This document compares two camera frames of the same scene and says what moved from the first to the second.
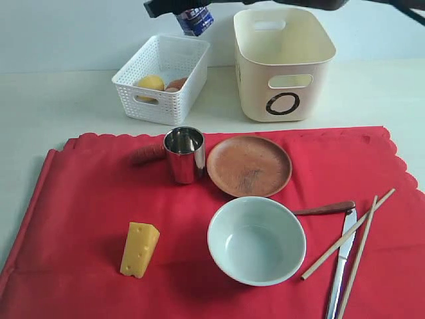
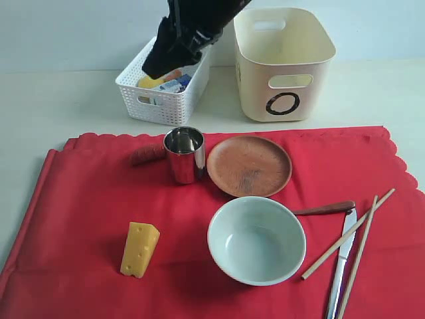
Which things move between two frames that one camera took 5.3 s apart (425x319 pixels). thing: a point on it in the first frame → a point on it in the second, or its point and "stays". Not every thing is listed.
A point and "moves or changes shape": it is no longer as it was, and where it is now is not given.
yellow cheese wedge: x=140 y=246 stays
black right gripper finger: x=159 y=7 → x=190 y=24
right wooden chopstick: x=359 y=252 stays
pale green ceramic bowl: x=257 y=240 stays
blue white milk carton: x=196 y=21 moves or changes shape
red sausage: x=148 y=155 stays
